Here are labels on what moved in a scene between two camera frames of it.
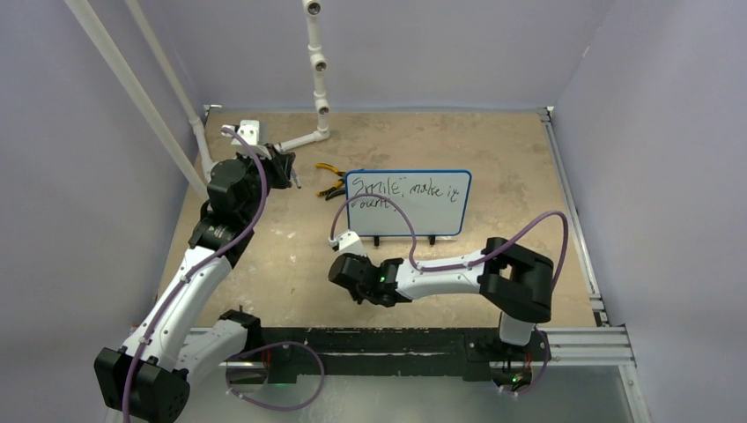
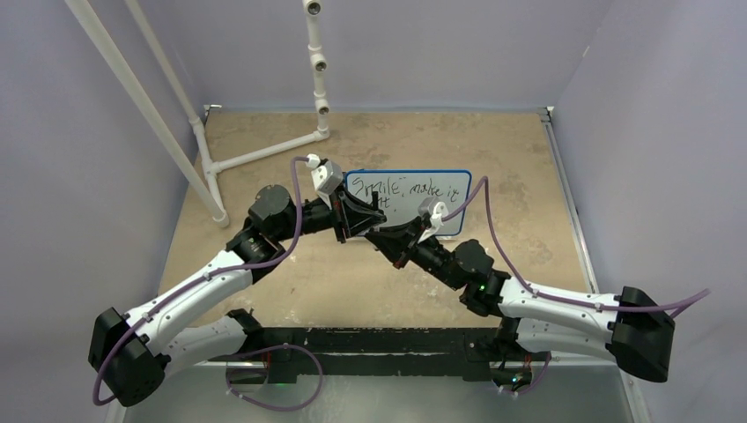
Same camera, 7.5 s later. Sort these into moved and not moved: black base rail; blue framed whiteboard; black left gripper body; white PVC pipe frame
Moved: black left gripper body
Not moved: white PVC pipe frame; blue framed whiteboard; black base rail
